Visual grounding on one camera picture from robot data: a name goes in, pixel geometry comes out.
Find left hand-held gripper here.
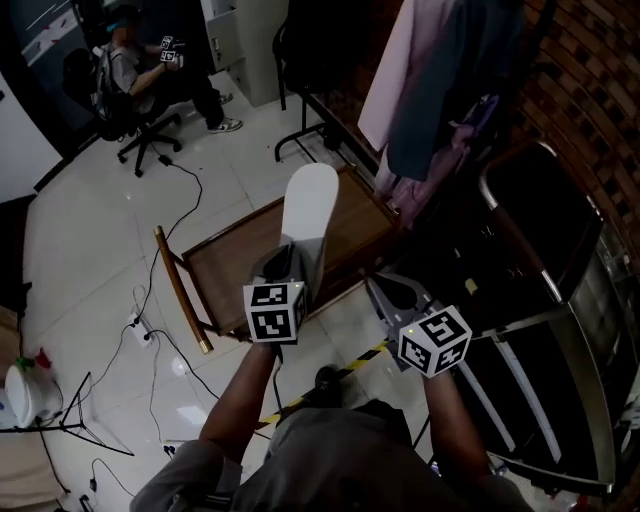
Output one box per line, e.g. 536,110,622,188
243,243,308,347

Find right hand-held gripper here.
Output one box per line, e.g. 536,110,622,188
366,272,474,379

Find wooden cart table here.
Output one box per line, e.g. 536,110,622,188
152,164,402,355

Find steel serving trolley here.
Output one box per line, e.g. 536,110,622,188
389,141,640,497

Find person's right forearm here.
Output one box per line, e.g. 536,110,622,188
423,372,495,482

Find person's left forearm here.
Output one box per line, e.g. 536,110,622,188
198,342,282,467

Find black rounded object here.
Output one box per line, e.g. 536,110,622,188
313,364,347,402

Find yellow black floor tape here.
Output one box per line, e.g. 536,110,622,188
255,338,392,432

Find purple cloth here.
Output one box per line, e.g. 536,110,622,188
373,93,502,229

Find white power strip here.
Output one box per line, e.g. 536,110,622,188
124,311,154,349

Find person's grey shirt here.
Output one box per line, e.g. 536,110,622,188
130,398,534,512

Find pale pink hanging shirt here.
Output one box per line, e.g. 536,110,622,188
357,0,454,152

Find dark blue hanging shirt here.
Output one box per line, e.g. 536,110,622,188
386,0,527,182

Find black hanging garment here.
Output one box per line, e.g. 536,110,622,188
280,0,404,99

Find black office chair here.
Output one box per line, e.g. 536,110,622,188
61,47,184,179

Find black tripod stand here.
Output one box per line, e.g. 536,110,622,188
0,370,136,458

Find black flat panels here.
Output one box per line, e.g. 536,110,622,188
0,193,34,314

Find white plastic bucket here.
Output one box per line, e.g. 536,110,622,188
3,363,60,430

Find black cable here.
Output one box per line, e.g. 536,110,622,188
133,160,205,324
145,328,222,402

